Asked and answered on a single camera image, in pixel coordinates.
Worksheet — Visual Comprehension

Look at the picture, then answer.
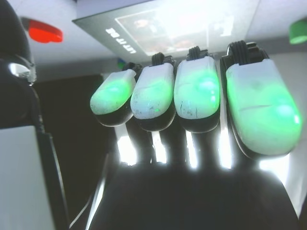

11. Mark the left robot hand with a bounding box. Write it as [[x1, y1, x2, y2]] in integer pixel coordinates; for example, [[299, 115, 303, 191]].
[[0, 0, 303, 230]]

